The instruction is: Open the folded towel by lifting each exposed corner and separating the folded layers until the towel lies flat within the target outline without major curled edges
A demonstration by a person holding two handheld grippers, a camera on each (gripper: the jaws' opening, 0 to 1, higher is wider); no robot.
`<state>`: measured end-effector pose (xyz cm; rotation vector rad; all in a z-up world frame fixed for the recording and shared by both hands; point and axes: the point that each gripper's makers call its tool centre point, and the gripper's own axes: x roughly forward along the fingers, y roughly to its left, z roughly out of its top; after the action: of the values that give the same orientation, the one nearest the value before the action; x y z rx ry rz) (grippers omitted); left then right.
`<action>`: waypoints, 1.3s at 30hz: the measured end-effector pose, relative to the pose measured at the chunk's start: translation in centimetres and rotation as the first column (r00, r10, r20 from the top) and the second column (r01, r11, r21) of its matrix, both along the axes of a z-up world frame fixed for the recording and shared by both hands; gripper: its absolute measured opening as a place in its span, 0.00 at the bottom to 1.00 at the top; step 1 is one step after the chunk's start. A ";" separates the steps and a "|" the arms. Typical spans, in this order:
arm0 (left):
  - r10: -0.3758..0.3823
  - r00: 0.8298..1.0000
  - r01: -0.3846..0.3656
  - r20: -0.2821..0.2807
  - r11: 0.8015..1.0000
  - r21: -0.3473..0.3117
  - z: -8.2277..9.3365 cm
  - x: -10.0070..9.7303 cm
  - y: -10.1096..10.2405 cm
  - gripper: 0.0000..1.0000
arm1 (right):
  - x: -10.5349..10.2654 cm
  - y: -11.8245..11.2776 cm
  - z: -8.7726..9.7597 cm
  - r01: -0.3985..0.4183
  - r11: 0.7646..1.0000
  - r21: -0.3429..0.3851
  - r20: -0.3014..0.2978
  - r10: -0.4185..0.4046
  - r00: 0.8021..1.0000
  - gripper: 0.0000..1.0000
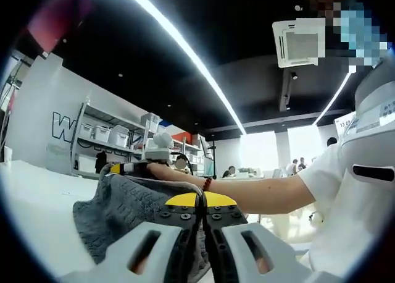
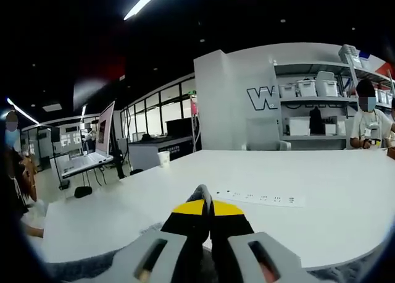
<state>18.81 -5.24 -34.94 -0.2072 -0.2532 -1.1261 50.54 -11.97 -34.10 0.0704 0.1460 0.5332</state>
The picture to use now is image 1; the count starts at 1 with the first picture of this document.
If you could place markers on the grey towel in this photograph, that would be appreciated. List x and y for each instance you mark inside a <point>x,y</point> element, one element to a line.
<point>123,202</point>

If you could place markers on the white flat box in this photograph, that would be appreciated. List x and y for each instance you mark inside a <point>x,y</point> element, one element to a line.
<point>86,163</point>

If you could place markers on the person's right hand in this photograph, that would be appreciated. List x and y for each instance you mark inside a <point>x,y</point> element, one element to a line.
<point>172,174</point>

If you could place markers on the black bag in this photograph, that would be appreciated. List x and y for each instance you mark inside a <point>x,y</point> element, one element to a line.
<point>101,162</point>

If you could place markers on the metal shelf rack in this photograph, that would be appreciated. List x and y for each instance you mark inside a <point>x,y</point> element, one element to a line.
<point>132,141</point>

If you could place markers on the clear storage box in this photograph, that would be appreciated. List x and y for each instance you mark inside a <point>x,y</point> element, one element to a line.
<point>150,122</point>

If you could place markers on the tall white storage box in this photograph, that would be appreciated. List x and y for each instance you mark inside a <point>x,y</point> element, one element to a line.
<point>118,136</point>

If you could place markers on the long ceiling light strip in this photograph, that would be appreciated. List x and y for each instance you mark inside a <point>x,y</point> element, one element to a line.
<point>191,54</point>

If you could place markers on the hanging black ceiling fixture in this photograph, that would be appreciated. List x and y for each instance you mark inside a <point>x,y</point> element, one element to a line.
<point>287,91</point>

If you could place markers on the white chest device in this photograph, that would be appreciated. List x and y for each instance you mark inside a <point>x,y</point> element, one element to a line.
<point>370,147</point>

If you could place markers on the white sign board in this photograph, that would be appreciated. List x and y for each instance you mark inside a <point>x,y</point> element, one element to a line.
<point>344,124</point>

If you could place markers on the short ceiling light strip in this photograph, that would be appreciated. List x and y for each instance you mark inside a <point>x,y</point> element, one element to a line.
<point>331,99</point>

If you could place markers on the ceiling air conditioner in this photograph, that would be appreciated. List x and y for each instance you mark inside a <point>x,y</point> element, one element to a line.
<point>296,48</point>

